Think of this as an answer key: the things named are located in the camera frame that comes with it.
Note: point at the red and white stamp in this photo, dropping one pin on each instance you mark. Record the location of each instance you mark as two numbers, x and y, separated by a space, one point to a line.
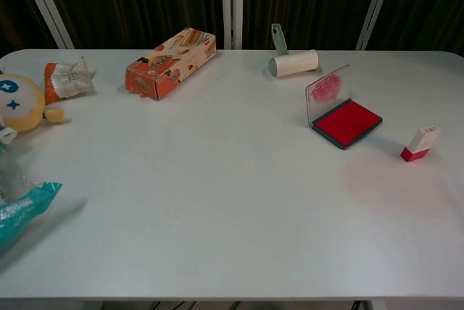
420 144

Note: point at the orange biscuit box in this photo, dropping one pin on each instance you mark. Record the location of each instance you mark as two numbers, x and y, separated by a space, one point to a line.
170 65

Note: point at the red ink pad case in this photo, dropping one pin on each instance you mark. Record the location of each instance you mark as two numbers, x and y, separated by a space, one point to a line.
346 121

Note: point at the orange and clear snack bag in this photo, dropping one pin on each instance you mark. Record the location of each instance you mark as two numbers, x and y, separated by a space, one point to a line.
67 80

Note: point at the yellow round plush toy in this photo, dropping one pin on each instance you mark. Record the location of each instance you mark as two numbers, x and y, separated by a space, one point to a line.
18 101

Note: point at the teal plastic package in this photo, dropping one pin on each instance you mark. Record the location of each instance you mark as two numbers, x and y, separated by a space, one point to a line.
21 205

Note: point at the white metal frame bar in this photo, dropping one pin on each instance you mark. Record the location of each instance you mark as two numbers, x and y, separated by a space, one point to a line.
373 9
45 0
232 6

